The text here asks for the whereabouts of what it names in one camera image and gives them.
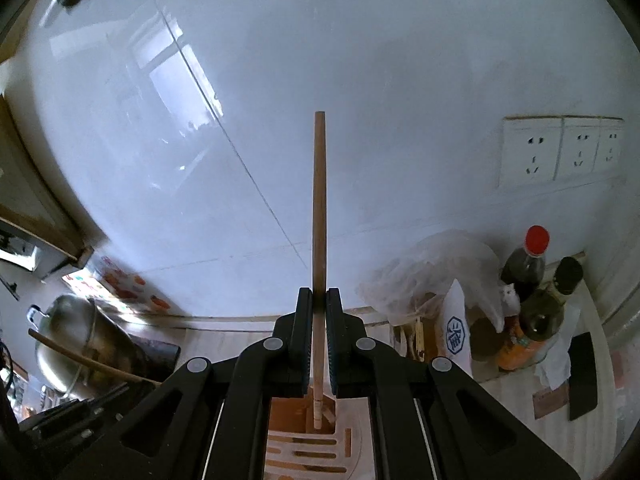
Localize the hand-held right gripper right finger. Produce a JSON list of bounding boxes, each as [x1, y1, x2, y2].
[[326, 287, 583, 480]]

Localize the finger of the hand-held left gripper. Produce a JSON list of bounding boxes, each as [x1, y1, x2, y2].
[[87, 382, 168, 411]]

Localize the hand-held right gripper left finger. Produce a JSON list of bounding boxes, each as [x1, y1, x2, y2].
[[62, 287, 315, 480]]

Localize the light wooden chopstick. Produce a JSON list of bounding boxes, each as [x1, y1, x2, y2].
[[27, 329, 163, 387], [311, 111, 331, 431]]

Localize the beige plastic utensil holder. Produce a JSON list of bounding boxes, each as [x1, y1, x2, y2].
[[262, 392, 373, 480]]

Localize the black induction cooktop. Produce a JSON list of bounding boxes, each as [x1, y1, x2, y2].
[[127, 339, 182, 387]]

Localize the stainless steel steamer pot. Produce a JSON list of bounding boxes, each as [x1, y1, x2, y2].
[[27, 294, 151, 401]]

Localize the clear plastic bag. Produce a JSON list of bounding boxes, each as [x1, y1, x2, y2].
[[356, 230, 506, 331]]

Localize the white packet with blue print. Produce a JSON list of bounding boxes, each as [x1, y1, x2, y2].
[[437, 280, 473, 378]]

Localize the jar with brown lid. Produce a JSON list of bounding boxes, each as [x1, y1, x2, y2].
[[470, 317, 501, 363]]

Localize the dark bottle with red cap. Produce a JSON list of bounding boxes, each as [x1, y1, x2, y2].
[[500, 225, 551, 306]]

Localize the dark bottle with orange label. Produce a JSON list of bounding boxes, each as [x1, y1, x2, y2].
[[495, 256, 585, 372]]

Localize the striped cat print table mat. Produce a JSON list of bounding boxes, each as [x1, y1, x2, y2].
[[182, 285, 618, 480]]

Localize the range hood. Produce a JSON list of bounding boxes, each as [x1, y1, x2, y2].
[[0, 95, 95, 281]]

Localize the small brown card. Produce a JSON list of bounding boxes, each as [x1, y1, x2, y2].
[[532, 382, 571, 420]]

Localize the crumpled white tissue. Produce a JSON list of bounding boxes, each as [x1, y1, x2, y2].
[[535, 305, 581, 391]]

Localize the flat black object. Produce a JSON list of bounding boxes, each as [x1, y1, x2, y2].
[[569, 331, 599, 422]]

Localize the colourful wall sticker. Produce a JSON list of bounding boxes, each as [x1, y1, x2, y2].
[[62, 255, 171, 313]]

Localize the white wall socket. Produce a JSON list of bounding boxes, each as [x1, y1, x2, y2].
[[592, 119, 626, 173], [499, 117, 563, 188], [555, 117, 601, 178]]

